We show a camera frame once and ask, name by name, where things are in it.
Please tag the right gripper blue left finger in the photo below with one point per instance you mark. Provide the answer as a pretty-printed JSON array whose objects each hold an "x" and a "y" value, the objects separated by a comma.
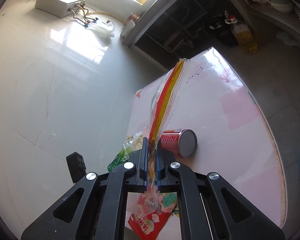
[{"x": 143, "y": 168}]

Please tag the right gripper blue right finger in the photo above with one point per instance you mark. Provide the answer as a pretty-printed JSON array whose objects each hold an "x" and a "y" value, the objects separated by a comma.
[{"x": 160, "y": 165}]

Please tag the clear red snack bag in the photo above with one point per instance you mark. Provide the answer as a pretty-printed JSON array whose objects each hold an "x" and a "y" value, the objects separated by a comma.
[{"x": 150, "y": 213}]

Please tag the black trash bin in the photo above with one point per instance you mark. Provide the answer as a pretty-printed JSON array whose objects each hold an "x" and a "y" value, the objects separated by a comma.
[{"x": 222, "y": 31}]

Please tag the red drink can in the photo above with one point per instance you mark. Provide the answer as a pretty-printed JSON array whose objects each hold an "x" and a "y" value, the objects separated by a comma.
[{"x": 182, "y": 142}]

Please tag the green label plastic bottle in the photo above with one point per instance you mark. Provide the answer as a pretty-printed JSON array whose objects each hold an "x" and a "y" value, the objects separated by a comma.
[{"x": 131, "y": 144}]

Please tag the dark cabinet under counter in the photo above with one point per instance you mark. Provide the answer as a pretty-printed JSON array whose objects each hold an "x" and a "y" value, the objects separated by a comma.
[{"x": 182, "y": 31}]

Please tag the yellow cooking oil bottle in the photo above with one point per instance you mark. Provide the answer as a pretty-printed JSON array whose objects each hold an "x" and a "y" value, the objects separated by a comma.
[{"x": 243, "y": 36}]

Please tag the metal perforated shelf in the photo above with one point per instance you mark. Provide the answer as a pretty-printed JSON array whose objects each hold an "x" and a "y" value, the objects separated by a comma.
[{"x": 287, "y": 22}]

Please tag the white wall water heater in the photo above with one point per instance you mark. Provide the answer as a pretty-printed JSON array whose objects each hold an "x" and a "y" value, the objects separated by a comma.
[{"x": 60, "y": 8}]

